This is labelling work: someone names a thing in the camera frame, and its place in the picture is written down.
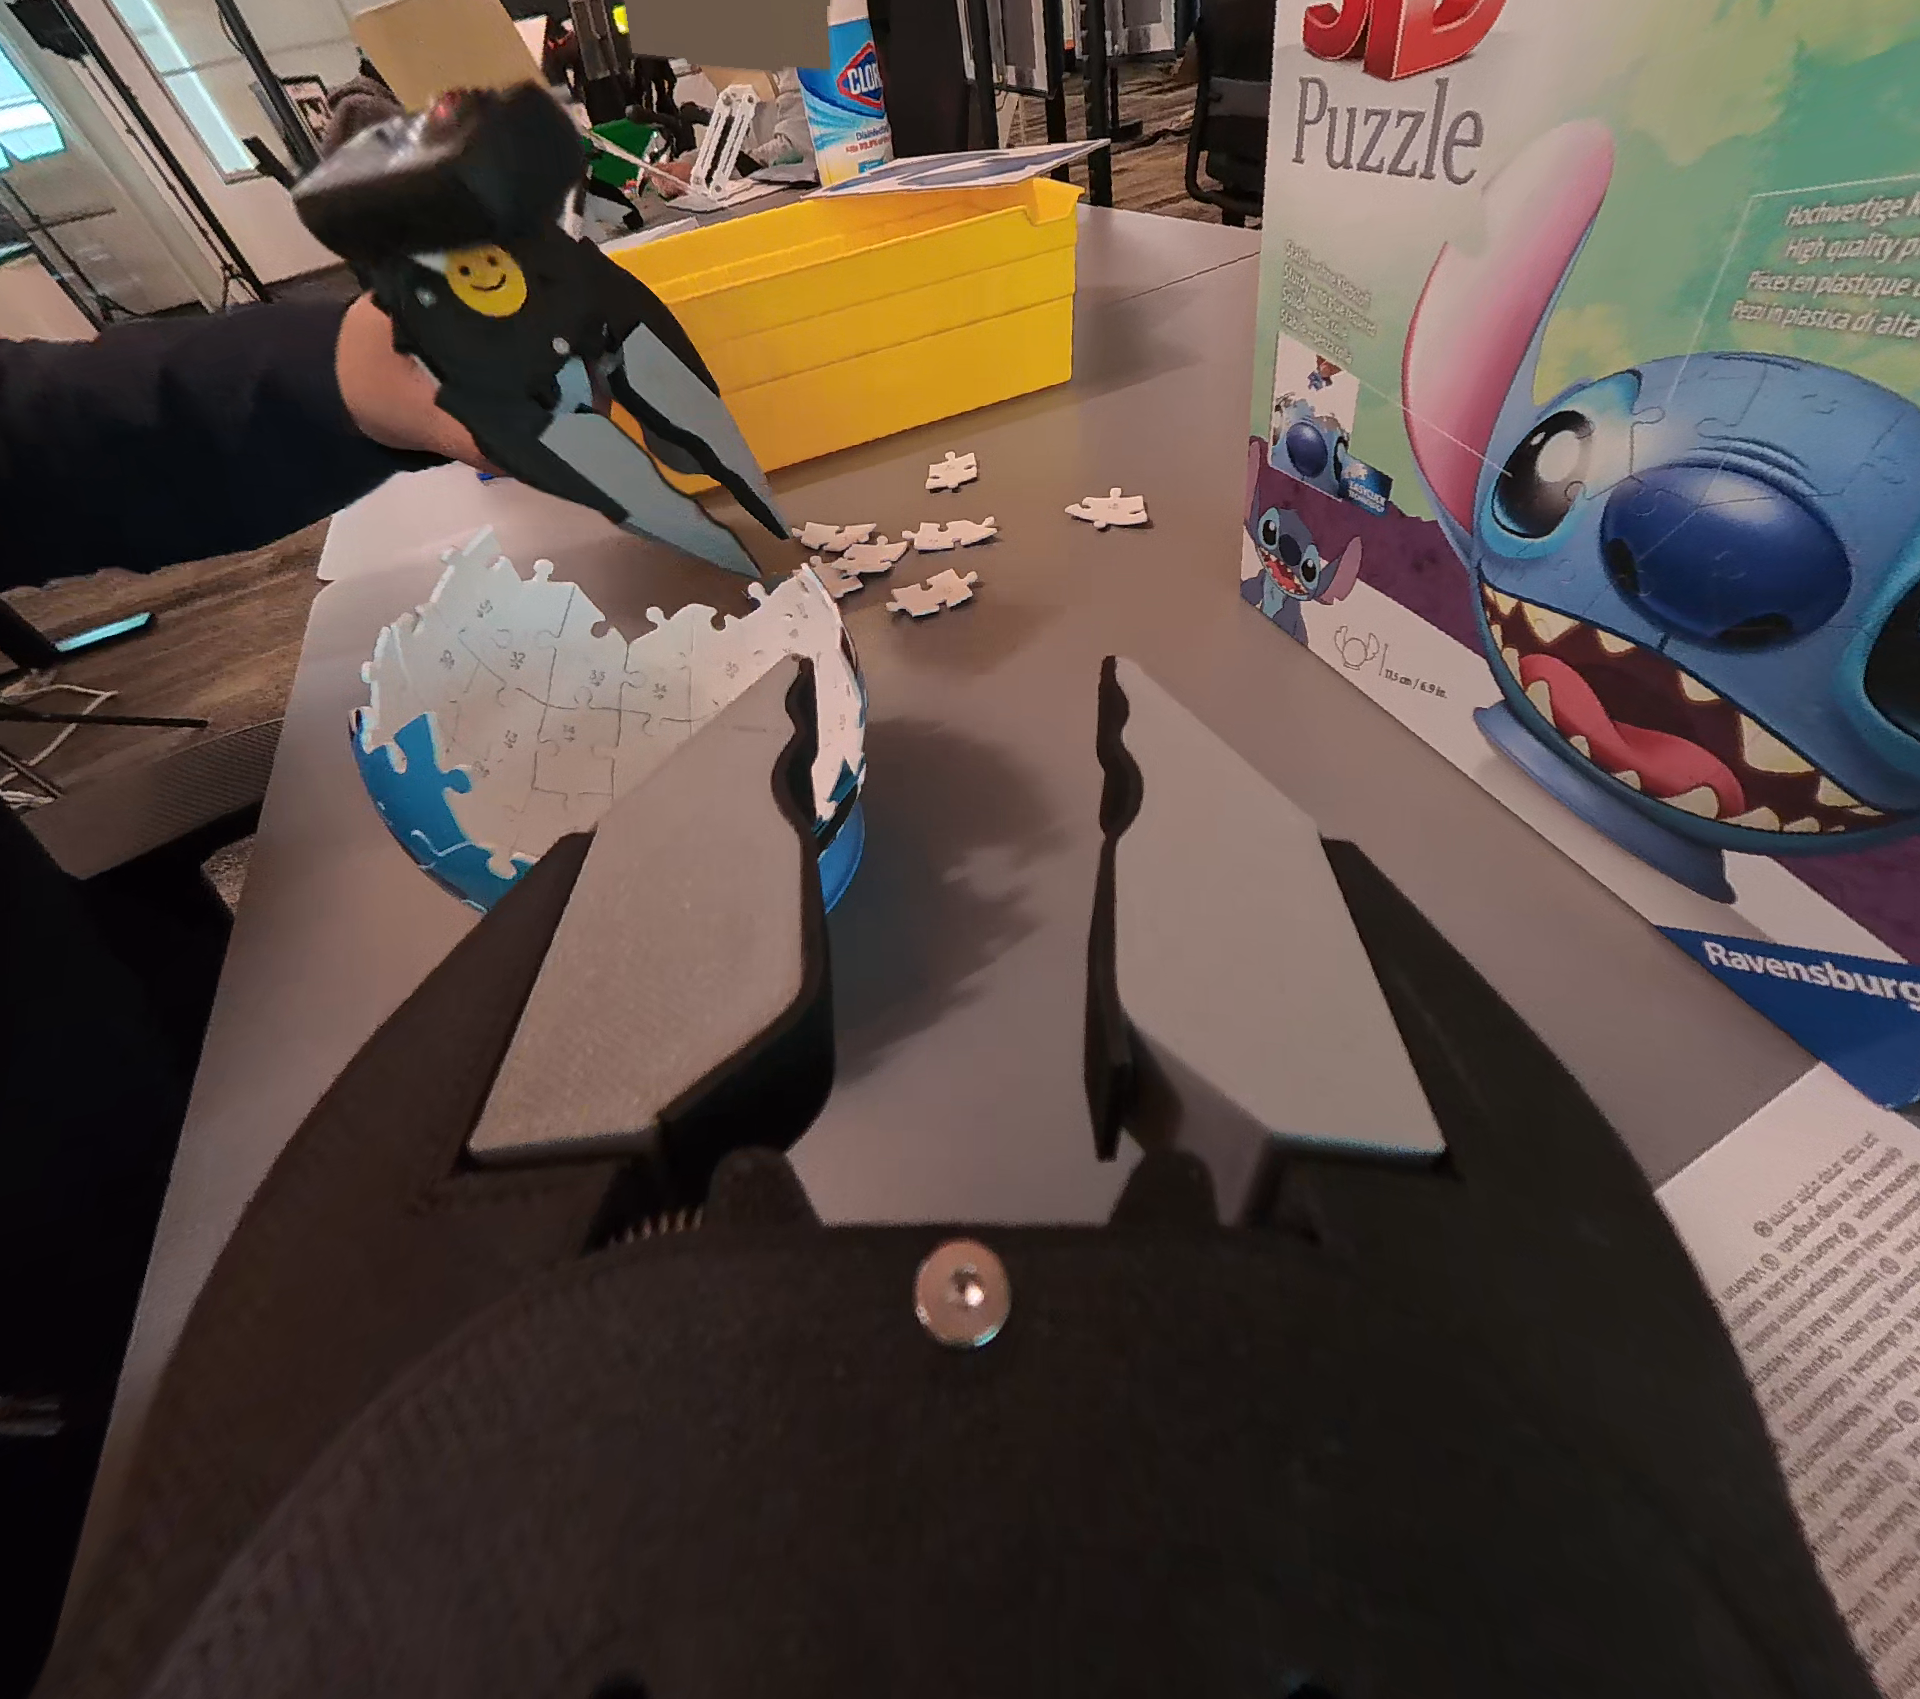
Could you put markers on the person's left forearm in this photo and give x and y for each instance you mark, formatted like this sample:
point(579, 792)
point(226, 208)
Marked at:
point(164, 438)

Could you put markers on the white instruction sheet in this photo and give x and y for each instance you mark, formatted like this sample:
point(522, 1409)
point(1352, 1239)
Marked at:
point(1844, 1353)

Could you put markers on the yellow plastic bin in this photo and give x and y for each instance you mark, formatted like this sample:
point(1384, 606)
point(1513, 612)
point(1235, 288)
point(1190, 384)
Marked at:
point(901, 304)

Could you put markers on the blue and white printed sheet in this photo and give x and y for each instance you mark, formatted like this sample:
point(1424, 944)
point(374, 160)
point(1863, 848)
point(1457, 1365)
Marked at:
point(960, 168)

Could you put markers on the black stand pole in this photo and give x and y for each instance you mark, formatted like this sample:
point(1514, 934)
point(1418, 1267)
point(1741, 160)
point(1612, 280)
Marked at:
point(1094, 4)

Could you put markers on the white plastic stand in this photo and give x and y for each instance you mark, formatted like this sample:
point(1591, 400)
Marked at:
point(728, 138)

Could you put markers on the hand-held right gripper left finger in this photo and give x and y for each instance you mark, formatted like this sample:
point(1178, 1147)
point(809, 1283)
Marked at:
point(675, 950)

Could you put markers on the wipes canister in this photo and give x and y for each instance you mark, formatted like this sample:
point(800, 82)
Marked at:
point(848, 116)

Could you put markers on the person's left hand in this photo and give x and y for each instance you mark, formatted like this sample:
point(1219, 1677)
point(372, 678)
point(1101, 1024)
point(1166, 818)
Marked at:
point(383, 378)

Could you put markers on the cartoon puzzle box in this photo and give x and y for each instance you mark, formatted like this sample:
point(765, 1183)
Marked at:
point(1651, 228)

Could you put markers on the person's dark clothing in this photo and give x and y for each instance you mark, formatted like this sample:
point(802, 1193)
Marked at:
point(74, 1203)

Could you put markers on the tan chair back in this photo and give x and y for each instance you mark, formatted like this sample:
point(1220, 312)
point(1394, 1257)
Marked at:
point(451, 34)

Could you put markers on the white puzzle pieces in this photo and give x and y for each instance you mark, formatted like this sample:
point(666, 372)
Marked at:
point(939, 592)

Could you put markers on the black office chair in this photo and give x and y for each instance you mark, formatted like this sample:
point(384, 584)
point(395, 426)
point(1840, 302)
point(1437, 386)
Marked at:
point(1239, 48)

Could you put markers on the half-built blue puzzle ball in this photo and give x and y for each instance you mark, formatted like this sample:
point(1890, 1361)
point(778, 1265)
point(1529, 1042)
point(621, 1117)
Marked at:
point(511, 680)

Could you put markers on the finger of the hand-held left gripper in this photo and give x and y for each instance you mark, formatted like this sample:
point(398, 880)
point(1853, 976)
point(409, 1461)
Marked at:
point(682, 394)
point(630, 476)

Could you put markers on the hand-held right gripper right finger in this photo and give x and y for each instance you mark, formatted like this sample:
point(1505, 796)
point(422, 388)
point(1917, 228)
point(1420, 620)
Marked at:
point(1260, 980)

